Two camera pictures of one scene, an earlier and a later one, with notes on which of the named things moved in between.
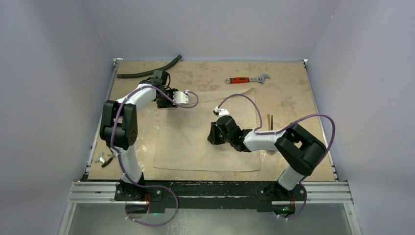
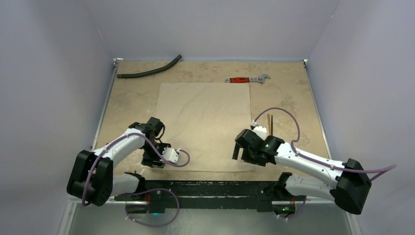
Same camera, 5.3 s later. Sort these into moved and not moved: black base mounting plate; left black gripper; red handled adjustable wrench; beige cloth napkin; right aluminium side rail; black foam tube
Moved: beige cloth napkin; left black gripper
Not moved: red handled adjustable wrench; black base mounting plate; right aluminium side rail; black foam tube
